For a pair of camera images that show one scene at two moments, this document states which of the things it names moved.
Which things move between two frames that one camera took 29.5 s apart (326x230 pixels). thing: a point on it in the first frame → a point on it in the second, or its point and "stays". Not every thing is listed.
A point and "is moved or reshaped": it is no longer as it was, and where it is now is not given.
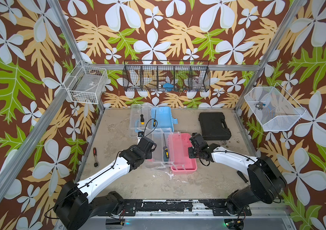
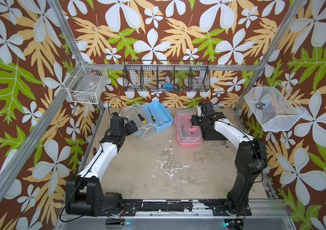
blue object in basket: (168, 87) stays
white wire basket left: (86, 84) stays
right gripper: (189, 149) → (194, 120)
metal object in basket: (259, 105) stays
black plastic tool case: (214, 126) stays
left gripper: (149, 154) → (128, 127)
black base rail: (129, 207) stays
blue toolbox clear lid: (140, 119) is moved or reshaped
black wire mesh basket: (166, 75) stays
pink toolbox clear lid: (167, 149) → (186, 132)
